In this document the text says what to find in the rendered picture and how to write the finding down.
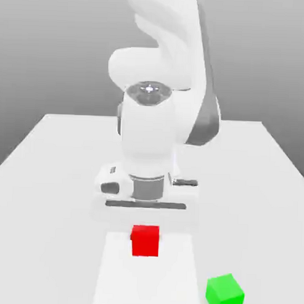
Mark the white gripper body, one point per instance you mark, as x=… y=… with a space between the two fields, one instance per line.
x=145 y=211

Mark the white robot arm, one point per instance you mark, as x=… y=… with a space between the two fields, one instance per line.
x=147 y=132

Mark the small red cube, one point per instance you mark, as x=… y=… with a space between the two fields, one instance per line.
x=145 y=243

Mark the small green cube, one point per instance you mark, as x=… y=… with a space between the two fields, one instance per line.
x=223 y=294

